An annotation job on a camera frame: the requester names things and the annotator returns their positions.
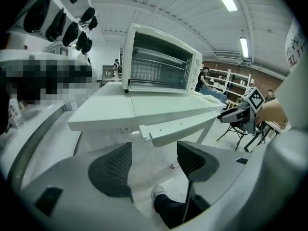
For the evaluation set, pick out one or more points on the white table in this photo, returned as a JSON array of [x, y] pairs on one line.
[[108, 105]]

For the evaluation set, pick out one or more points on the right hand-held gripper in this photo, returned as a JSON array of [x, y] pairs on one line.
[[255, 100]]

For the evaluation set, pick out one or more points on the white curved display shelf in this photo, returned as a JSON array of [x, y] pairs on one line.
[[48, 141]]

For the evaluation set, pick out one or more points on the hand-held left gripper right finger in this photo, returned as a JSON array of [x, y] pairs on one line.
[[195, 162]]

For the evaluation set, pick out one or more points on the white toaster oven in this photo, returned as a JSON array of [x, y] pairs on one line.
[[126, 64]]

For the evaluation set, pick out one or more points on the rows of black caps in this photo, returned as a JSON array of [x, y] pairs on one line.
[[36, 16]]

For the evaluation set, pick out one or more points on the white open shelving rack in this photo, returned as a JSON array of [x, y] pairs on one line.
[[227, 80]]

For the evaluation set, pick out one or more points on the black folding chair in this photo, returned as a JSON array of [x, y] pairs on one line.
[[237, 126]]

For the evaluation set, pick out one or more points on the person's white printed shirt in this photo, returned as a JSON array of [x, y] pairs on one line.
[[296, 93]]

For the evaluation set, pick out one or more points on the clear plastic water bottle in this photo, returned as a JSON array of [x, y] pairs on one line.
[[15, 114]]

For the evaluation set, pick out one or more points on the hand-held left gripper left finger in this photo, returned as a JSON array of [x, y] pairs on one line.
[[110, 172]]

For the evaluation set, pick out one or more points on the person's right forearm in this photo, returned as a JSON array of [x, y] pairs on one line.
[[272, 112]]

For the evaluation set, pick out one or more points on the person's dark trouser leg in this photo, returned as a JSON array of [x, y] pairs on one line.
[[173, 210]]

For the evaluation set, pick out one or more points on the white oven knob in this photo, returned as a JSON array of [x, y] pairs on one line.
[[195, 81], [198, 61], [196, 71]]

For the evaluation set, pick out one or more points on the white oven door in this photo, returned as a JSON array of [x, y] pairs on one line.
[[168, 105]]

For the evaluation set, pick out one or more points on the person's white shoe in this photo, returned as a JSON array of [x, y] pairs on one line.
[[157, 191]]

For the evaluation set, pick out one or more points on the blue storage bin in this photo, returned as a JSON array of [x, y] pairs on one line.
[[214, 93]]

